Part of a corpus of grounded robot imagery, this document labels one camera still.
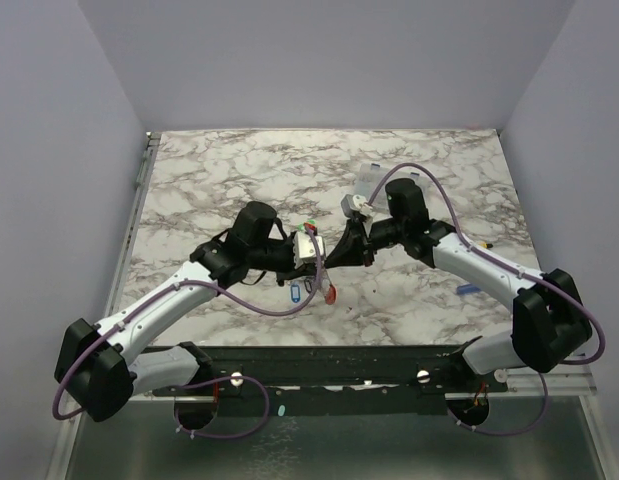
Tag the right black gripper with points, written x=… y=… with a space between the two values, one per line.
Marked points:
x=365 y=242

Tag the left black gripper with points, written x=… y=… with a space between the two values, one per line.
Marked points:
x=292 y=271

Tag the green key tag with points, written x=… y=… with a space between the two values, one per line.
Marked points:
x=308 y=225

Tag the bunch of silver keys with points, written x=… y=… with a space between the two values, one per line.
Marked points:
x=311 y=283

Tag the blue key tag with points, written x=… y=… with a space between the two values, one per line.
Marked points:
x=295 y=293

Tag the red black key holder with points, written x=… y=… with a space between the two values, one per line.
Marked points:
x=329 y=292

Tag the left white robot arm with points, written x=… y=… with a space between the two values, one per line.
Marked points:
x=102 y=365

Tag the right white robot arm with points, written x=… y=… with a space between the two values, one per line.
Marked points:
x=547 y=324

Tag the clear plastic organizer box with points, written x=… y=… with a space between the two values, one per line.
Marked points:
x=370 y=175

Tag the blue red marker pen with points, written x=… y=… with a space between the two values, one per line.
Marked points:
x=467 y=289

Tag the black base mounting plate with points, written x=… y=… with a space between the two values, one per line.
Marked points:
x=331 y=381

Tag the left side aluminium rail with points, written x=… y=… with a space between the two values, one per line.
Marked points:
x=141 y=185

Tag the aluminium frame rail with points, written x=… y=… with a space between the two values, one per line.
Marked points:
x=517 y=383

